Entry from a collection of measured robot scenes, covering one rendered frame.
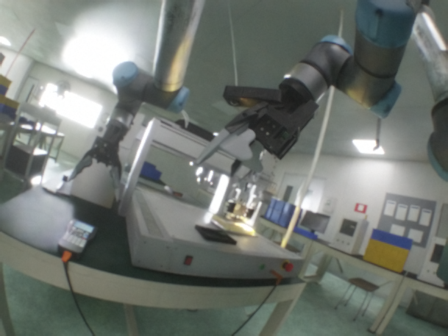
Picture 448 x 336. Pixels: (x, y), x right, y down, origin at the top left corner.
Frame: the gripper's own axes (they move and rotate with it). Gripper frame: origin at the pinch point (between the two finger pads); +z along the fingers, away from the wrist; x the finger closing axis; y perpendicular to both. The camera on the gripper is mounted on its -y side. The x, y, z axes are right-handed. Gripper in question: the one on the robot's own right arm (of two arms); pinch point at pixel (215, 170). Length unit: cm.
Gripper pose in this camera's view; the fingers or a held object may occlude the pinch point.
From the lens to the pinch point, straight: 35.9
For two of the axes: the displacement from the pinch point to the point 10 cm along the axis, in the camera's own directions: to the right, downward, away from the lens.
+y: 6.7, 6.6, -3.5
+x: 3.4, 1.6, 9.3
